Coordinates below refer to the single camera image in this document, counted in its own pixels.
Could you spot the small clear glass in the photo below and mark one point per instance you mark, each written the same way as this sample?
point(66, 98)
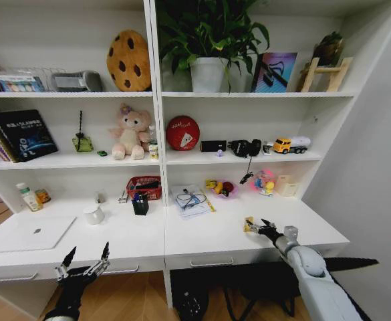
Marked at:
point(100, 196)

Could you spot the small clear bottle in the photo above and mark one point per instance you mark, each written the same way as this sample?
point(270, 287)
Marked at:
point(153, 146)

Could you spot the red plastic basket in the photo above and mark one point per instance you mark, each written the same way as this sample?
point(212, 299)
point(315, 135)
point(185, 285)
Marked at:
point(145, 188)

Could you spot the red round cushion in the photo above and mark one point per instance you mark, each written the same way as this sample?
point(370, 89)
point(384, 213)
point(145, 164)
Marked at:
point(182, 133)

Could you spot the yellow duck toy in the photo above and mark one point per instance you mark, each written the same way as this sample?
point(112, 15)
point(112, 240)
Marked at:
point(268, 189)

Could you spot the pink plush bear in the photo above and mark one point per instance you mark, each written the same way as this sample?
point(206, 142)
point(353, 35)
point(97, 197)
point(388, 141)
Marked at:
point(130, 133)

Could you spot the white shelf desk unit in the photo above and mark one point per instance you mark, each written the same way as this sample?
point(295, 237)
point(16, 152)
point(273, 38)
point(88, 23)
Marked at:
point(242, 107)

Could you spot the black rectangular box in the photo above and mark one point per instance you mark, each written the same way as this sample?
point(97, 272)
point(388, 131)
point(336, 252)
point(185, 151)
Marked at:
point(213, 146)

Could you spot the yellow snack wrapper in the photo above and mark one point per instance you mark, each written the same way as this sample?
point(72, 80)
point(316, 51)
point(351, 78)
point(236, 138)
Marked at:
point(248, 224)

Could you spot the small purple figure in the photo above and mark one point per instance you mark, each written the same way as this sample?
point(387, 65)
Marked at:
point(220, 153)

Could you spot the green leafy plant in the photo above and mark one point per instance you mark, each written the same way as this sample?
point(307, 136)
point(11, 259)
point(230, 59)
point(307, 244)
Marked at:
point(208, 30)

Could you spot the blue white box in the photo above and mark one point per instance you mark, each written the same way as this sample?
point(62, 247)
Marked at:
point(19, 83)

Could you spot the green glass diffuser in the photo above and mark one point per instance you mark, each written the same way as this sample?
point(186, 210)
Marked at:
point(82, 142)

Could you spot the red toy apple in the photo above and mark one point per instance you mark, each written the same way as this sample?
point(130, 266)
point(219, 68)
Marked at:
point(228, 186)

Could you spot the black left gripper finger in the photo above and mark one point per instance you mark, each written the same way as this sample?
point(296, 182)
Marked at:
point(67, 261)
point(102, 259)

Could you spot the white mug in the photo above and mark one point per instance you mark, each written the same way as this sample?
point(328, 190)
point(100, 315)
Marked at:
point(93, 214)

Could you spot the white closed laptop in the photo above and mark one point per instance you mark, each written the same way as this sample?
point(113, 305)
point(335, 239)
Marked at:
point(34, 234)

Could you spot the small orange jar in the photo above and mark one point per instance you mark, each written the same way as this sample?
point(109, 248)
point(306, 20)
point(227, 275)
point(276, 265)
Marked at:
point(43, 196)

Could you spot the black chair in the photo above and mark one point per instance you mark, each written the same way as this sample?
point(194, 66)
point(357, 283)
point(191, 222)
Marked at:
point(258, 284)

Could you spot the small white black box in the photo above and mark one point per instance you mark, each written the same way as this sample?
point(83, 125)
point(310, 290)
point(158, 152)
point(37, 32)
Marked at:
point(267, 148)

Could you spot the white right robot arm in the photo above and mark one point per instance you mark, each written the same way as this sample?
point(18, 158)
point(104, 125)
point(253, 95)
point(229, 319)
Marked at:
point(312, 267)

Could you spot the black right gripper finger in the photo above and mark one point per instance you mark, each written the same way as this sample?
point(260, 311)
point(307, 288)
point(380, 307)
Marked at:
point(268, 223)
point(256, 229)

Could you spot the green-capped drink bottle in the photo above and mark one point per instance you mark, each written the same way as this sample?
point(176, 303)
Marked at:
point(29, 199)

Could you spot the small dark potted plant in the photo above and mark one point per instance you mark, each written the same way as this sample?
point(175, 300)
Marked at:
point(330, 48)

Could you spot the yellow toy banana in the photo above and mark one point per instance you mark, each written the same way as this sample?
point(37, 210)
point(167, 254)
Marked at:
point(217, 187)

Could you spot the purple framed picture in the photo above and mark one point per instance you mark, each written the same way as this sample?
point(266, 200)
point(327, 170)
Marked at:
point(274, 72)

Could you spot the yellow toy tanker truck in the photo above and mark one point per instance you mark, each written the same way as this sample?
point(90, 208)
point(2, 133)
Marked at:
point(290, 143)

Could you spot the cookie-shaped pillow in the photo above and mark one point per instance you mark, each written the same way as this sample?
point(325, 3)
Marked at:
point(128, 61)

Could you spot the black headphones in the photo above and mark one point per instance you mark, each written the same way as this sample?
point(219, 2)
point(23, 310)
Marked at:
point(243, 147)

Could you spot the pink fruit bowl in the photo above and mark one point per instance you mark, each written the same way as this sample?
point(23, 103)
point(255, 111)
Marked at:
point(224, 191)

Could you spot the white plant pot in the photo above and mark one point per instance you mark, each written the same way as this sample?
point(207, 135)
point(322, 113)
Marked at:
point(208, 74)

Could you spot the pink blue toy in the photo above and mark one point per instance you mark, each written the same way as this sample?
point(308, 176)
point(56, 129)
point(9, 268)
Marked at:
point(263, 180)

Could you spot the white paper stack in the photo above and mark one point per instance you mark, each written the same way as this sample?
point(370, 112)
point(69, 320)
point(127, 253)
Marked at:
point(188, 205)

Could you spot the black book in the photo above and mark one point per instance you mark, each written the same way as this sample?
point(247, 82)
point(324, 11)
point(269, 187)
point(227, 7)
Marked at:
point(24, 133)

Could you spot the black pen holder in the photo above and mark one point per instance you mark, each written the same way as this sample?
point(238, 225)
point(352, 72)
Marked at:
point(140, 207)

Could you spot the yellow ruler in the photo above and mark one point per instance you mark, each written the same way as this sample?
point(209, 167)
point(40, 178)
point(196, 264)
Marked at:
point(208, 201)

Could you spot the cream box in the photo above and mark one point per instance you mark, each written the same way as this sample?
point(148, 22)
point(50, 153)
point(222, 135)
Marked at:
point(287, 186)

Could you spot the small green toy car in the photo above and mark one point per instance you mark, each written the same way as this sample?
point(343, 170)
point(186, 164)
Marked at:
point(101, 153)

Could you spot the wooden stand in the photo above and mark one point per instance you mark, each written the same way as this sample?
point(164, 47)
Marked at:
point(327, 73)

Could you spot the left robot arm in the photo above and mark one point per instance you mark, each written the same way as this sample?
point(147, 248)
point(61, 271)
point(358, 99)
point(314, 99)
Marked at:
point(61, 316)

